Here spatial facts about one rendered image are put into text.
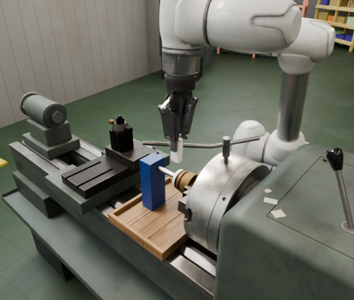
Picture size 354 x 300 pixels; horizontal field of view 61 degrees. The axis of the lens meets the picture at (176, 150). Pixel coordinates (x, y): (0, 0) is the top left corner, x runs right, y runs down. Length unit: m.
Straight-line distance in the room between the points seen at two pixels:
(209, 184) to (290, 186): 0.22
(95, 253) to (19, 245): 1.09
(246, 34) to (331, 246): 0.43
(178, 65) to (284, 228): 0.41
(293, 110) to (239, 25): 0.77
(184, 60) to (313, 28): 0.57
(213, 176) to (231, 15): 0.44
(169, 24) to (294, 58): 0.59
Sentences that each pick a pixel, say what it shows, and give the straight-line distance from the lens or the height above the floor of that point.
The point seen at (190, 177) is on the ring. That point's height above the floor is 1.12.
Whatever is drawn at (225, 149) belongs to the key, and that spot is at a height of 1.29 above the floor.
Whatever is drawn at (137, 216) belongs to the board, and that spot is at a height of 0.89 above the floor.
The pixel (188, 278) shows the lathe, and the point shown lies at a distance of 1.06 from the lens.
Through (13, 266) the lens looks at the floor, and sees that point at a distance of 2.47.
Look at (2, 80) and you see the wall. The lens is 4.58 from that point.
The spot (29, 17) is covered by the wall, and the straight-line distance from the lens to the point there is 4.74.
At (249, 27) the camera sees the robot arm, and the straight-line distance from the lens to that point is 0.60.
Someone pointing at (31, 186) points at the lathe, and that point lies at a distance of 1.92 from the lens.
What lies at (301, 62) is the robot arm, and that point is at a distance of 1.16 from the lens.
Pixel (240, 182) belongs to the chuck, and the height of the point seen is 1.22.
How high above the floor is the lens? 1.70
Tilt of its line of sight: 29 degrees down
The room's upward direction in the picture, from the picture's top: straight up
